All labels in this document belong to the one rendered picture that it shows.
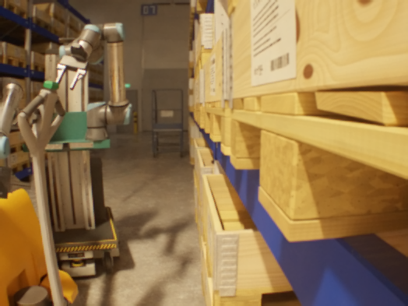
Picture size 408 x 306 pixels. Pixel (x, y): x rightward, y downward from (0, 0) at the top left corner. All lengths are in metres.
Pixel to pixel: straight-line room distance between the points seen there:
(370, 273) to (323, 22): 0.20
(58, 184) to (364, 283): 2.51
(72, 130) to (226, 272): 1.86
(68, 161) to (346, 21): 2.55
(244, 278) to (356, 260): 0.72
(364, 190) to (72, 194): 2.53
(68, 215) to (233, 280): 1.99
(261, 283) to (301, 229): 0.71
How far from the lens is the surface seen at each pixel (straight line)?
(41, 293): 1.71
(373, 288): 0.29
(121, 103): 2.34
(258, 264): 0.99
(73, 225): 2.81
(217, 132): 1.17
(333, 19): 0.23
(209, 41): 1.91
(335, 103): 0.22
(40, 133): 1.35
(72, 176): 2.69
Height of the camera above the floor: 1.31
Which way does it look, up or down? 8 degrees down
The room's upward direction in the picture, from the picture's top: straight up
